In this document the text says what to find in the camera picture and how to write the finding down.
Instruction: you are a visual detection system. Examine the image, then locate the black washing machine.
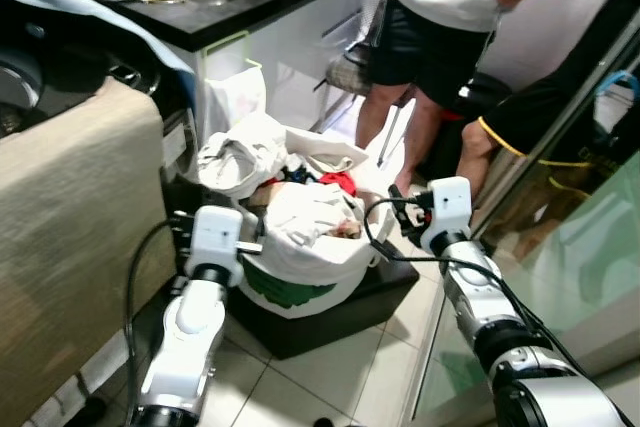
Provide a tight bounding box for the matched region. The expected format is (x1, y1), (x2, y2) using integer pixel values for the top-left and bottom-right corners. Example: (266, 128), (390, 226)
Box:
(0, 0), (201, 163)

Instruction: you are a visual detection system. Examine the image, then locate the white laundry bag green print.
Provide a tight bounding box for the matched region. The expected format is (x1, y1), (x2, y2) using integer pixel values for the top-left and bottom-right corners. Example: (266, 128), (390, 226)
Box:
(195, 112), (403, 320)

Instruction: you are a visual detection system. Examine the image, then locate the white folded garment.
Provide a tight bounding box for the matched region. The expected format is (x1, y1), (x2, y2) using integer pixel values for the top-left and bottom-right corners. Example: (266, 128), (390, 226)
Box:
(262, 182), (366, 253)

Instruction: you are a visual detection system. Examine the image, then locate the brown patterned garment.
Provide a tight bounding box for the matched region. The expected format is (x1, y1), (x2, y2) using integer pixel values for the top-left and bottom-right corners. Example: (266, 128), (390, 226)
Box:
(328, 219), (363, 244)

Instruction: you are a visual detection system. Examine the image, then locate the red garment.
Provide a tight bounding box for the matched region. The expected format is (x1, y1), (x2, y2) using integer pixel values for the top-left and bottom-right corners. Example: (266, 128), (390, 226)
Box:
(320, 171), (359, 196)

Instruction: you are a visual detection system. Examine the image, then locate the black and blue garment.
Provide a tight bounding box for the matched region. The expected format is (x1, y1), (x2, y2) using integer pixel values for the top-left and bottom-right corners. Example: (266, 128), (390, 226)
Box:
(285, 167), (323, 188)

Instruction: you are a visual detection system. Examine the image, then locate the black box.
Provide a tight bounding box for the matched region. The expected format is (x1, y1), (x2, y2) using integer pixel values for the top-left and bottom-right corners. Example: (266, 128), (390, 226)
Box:
(225, 242), (421, 360)

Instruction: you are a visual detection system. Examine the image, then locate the black bag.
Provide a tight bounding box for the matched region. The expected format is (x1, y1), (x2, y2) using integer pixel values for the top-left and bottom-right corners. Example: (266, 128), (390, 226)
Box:
(425, 72), (513, 180)

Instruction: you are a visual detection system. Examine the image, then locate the clear printed plastic bag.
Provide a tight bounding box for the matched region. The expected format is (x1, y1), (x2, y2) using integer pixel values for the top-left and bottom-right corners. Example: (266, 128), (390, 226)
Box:
(203, 60), (267, 148)

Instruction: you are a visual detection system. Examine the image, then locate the person in yellow-trimmed black shorts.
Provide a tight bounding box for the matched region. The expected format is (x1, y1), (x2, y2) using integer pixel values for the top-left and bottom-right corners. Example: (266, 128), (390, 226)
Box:
(455, 7), (640, 210)

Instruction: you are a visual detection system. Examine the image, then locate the stool with woven seat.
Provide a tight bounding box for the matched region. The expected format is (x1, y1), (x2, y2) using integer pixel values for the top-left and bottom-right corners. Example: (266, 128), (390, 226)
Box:
(322, 45), (406, 170)

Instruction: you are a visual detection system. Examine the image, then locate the green tinted glass door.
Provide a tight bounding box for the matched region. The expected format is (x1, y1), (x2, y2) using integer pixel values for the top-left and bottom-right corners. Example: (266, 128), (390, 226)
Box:
(410, 17), (640, 427)

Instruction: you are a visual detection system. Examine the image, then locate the beige towel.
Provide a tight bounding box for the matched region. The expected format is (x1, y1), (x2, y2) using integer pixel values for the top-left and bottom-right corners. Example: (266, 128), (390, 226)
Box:
(0, 77), (169, 423)

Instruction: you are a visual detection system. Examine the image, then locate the white sink cabinet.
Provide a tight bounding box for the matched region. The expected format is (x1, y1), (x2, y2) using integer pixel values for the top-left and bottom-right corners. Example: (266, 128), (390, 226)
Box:
(195, 0), (376, 153)

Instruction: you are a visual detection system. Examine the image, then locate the person in white hoodie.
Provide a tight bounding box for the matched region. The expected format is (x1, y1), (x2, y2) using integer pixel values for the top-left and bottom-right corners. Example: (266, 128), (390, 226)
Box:
(350, 0), (593, 198)

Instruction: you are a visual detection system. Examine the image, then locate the black countertop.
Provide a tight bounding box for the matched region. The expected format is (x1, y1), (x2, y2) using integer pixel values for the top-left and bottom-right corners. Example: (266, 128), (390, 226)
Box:
(20, 0), (393, 53)

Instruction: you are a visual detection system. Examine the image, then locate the light blue cloth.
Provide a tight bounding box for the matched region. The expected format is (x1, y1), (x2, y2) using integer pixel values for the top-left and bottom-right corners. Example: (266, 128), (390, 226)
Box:
(0, 0), (198, 98)

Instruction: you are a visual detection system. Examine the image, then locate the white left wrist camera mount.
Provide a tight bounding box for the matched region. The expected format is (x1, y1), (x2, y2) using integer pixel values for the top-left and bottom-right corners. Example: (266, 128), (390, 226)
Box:
(188, 205), (247, 270)

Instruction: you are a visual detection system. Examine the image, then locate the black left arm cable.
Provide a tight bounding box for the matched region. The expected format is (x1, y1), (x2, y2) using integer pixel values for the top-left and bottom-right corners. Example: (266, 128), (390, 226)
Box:
(120, 215), (191, 398)

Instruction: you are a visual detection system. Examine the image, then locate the green wire rack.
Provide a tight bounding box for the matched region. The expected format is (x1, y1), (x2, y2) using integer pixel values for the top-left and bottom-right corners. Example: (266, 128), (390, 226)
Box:
(198, 31), (265, 76)

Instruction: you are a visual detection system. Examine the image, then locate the white bucket blue handle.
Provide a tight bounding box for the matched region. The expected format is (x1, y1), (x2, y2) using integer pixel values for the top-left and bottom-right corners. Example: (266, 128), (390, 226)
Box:
(593, 67), (640, 136)

